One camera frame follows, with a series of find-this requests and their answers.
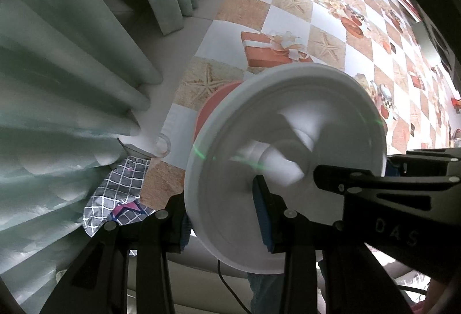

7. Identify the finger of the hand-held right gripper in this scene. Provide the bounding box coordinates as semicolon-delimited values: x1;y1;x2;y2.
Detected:
386;147;461;178
313;164;461;217

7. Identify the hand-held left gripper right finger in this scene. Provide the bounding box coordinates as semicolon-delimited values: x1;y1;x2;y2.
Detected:
252;174;413;314

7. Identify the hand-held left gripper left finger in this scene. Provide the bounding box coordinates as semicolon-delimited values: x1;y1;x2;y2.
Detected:
38;193;193;314

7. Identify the white foam plate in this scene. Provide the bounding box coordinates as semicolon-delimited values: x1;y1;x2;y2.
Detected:
184;63;388;276

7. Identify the pink plate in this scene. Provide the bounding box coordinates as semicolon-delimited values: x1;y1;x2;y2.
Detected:
194;80;245;145

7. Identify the person's leg in jeans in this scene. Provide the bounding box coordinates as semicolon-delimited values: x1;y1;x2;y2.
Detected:
247;272;285;314

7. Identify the clear tape roll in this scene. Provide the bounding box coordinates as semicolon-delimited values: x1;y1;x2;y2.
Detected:
153;132;172;158

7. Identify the grey checked cloth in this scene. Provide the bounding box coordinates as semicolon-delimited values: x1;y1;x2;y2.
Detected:
82;155;159;237

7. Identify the printed checkered tablecloth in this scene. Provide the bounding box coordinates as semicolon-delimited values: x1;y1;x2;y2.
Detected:
139;0;461;214

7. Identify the pale green curtain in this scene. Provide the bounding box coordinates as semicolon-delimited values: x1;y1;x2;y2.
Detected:
0;0;238;304

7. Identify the black cable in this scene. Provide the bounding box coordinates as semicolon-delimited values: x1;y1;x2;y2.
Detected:
216;260;253;314

